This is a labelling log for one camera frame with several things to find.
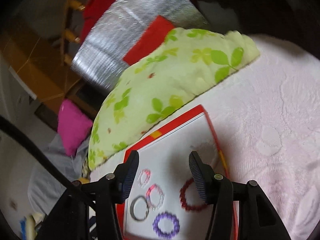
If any red shallow cardboard box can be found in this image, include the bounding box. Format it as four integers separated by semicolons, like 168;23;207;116
115;104;239;240

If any silver bangle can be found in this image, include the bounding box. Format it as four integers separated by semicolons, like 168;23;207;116
130;195;150;222

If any magenta pillow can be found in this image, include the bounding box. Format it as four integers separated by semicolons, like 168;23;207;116
57;99;93;157

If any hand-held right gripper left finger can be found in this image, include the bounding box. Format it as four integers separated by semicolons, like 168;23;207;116
37;150;139;240

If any red bead bracelet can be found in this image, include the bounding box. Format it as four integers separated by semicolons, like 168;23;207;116
179;177;209;211

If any red cloth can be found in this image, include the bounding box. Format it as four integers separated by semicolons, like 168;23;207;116
80;0;137;37

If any white bead bracelet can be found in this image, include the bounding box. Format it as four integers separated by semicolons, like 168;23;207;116
190;142;218;166

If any black cable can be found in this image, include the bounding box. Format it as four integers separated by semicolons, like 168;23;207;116
0;116;97;210

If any small clear pink bracelet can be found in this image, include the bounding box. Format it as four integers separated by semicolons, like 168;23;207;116
138;169;152;187

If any purple bead bracelet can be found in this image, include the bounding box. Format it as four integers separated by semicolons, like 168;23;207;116
152;212;180;237

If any wooden chair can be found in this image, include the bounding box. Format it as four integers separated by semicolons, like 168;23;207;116
59;0;85;67

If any green floral pillow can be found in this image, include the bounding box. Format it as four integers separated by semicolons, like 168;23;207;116
87;27;260;172

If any red cushion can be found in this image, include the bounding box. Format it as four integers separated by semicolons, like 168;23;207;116
123;15;175;66

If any silver foil insulation sheet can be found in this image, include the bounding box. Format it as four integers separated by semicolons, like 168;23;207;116
71;0;208;94

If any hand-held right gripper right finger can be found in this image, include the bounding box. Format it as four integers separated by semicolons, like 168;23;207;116
189;151;285;240

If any grey blanket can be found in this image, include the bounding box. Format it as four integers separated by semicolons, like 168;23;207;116
27;135;92;215

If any pale pink bead bracelet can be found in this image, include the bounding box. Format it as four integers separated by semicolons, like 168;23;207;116
147;184;164;211

